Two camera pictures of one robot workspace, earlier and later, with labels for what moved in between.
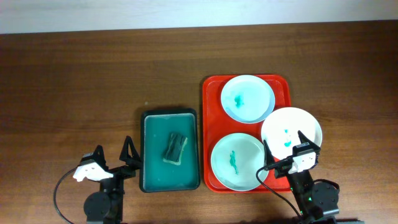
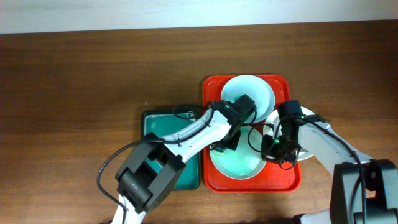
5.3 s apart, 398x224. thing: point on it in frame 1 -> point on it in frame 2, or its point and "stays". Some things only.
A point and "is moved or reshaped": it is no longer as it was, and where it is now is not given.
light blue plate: [247, 99] stays
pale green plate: [236, 160] is moved or reshaped
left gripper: [116, 171] -> [230, 142]
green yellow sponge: [173, 152] is moved or reshaped
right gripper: [304, 140] -> [268, 154]
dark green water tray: [169, 150] stays
